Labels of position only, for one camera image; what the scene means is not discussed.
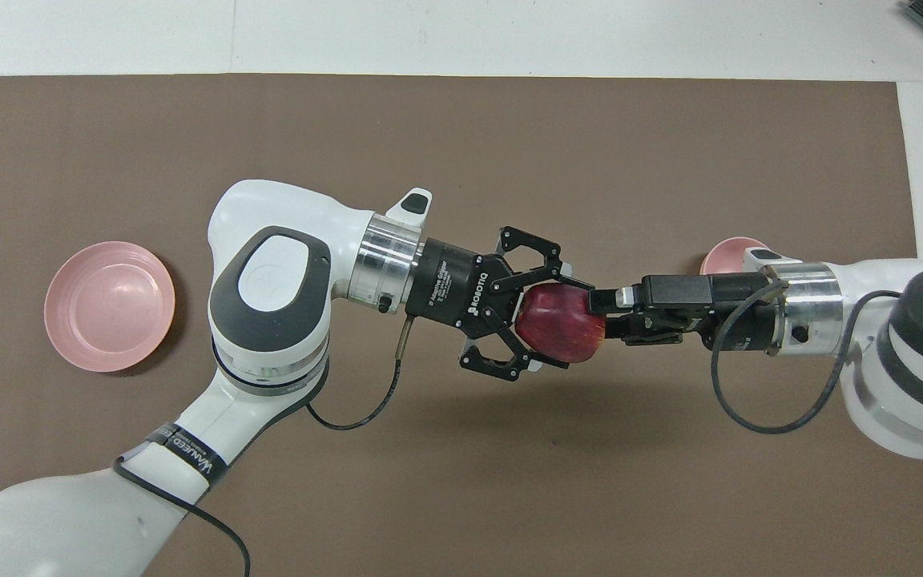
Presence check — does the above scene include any brown table mat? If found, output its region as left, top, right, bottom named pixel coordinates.
left=0, top=74, right=923, bottom=577

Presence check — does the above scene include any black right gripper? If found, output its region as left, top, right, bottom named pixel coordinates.
left=587, top=272, right=783, bottom=353

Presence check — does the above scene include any pink plate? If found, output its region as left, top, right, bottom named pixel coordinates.
left=44, top=241, right=176, bottom=373

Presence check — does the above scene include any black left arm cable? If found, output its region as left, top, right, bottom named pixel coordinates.
left=113, top=315, right=417, bottom=577

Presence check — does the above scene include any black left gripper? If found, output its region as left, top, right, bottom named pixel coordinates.
left=405, top=226, right=595, bottom=382

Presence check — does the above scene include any red apple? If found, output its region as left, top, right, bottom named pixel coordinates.
left=515, top=284, right=607, bottom=364

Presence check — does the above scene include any pink bowl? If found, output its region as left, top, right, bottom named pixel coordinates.
left=699, top=236, right=772, bottom=275

